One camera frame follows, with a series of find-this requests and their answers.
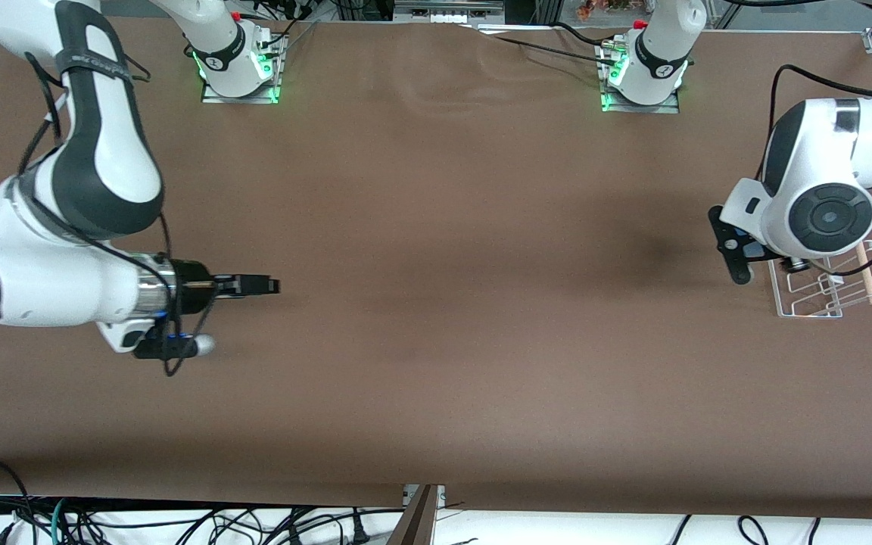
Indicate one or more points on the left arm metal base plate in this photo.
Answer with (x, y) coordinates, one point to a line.
(667, 108)

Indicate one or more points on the orange colourful object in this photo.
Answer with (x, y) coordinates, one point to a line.
(602, 7)

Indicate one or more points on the white Franka right arm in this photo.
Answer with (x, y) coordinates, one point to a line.
(42, 280)

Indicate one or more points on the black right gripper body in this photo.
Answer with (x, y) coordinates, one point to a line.
(192, 287)

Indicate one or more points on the grey device box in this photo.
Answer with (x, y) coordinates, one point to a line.
(451, 6)

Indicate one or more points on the brown table support beam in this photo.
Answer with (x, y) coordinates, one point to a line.
(417, 522)

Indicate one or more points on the silver metal bracket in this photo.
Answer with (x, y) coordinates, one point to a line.
(409, 493)

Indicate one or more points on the brown table cover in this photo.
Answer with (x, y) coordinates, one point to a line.
(436, 303)

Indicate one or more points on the white connector block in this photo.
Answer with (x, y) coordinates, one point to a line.
(449, 17)

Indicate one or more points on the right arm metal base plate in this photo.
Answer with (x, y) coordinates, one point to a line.
(239, 99)

